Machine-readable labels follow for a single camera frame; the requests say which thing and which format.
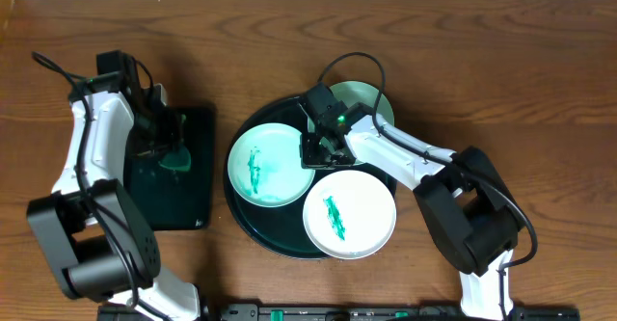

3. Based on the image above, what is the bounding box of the green sponge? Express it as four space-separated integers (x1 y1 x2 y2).
157 113 193 174

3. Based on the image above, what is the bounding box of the mint plate stained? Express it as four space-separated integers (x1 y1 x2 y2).
227 122 315 208

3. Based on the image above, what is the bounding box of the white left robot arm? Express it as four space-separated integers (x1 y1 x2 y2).
27 92 201 320

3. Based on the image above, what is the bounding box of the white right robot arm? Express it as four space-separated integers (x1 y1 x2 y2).
301 101 538 320

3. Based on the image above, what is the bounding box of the rectangular dark green tray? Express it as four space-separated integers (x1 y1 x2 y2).
123 107 215 230

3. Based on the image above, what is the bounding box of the round dark green tray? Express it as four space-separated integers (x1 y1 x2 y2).
224 97 396 259

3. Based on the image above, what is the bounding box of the mint plate at back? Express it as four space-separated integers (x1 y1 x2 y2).
331 81 394 124

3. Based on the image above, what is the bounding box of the white plate green stain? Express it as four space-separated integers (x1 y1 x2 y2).
303 170 397 260

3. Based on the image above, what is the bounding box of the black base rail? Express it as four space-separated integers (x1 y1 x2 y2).
95 302 582 321

